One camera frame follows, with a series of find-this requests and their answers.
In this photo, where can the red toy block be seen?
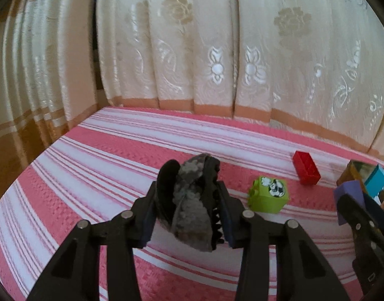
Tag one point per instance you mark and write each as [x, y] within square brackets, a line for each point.
[306, 167]

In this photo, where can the purple toy block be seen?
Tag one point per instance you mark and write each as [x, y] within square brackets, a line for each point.
[349, 189]

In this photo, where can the green toy block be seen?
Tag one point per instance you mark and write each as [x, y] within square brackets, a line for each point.
[264, 200]

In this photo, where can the cream curtain gold border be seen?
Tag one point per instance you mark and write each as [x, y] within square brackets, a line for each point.
[38, 69]

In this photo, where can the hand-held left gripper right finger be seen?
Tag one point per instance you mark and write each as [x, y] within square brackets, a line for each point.
[228, 225]

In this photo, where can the black grey hair claw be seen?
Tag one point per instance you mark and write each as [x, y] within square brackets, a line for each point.
[192, 203]

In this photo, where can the cream floral curtain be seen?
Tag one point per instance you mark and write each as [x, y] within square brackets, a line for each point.
[226, 37]

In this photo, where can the gold tin box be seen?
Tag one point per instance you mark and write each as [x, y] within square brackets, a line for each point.
[352, 171]

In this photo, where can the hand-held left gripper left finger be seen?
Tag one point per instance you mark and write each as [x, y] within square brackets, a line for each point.
[146, 225]

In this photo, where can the pink striped bedsheet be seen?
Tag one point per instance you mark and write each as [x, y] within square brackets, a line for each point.
[101, 169]

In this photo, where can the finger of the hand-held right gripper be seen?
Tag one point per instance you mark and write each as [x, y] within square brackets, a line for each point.
[364, 229]
[378, 211]

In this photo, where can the blue toy block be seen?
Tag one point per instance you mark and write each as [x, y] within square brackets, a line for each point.
[376, 180]

